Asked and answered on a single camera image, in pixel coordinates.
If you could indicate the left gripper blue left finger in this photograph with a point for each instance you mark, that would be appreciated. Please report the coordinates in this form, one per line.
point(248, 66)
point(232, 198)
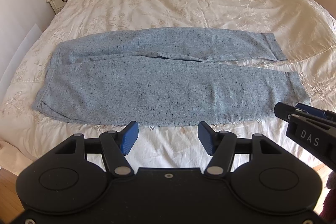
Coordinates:
point(115, 146)

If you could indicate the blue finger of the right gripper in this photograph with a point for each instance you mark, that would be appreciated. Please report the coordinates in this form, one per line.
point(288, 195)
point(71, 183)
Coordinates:
point(325, 114)

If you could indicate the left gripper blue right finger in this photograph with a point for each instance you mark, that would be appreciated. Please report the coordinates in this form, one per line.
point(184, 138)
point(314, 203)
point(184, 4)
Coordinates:
point(220, 146)

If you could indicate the grey-blue speckled pants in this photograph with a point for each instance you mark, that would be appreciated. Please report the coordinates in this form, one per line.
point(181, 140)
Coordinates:
point(175, 76)

